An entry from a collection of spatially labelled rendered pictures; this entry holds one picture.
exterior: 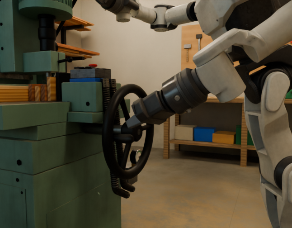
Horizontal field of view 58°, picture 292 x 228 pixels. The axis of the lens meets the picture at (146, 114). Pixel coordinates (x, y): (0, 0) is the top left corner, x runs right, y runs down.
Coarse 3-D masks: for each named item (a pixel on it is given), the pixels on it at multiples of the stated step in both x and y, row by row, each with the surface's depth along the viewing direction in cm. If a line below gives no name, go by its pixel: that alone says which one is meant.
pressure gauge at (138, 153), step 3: (132, 150) 110; (135, 150) 109; (138, 150) 109; (132, 153) 108; (135, 153) 108; (138, 153) 110; (132, 156) 108; (135, 156) 107; (138, 156) 110; (132, 159) 108; (135, 159) 107; (138, 159) 110; (132, 162) 109; (135, 162) 108; (132, 165) 111
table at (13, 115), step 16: (0, 112) 61; (16, 112) 64; (32, 112) 68; (48, 112) 73; (64, 112) 79; (80, 112) 78; (96, 112) 78; (128, 112) 113; (0, 128) 62; (16, 128) 65
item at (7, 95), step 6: (0, 90) 77; (6, 90) 79; (12, 90) 80; (18, 90) 82; (24, 90) 84; (0, 96) 77; (6, 96) 79; (12, 96) 80; (18, 96) 82; (24, 96) 84
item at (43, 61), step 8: (24, 56) 94; (32, 56) 92; (40, 56) 90; (48, 56) 89; (56, 56) 90; (64, 56) 94; (24, 64) 94; (32, 64) 92; (40, 64) 91; (48, 64) 89; (56, 64) 90; (64, 64) 94; (24, 72) 95; (32, 72) 95; (40, 72) 95; (48, 72) 93; (64, 72) 95
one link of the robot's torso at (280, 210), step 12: (288, 168) 95; (264, 180) 113; (288, 180) 95; (264, 192) 110; (276, 192) 102; (288, 192) 95; (264, 204) 112; (276, 204) 110; (288, 204) 96; (276, 216) 111; (288, 216) 99
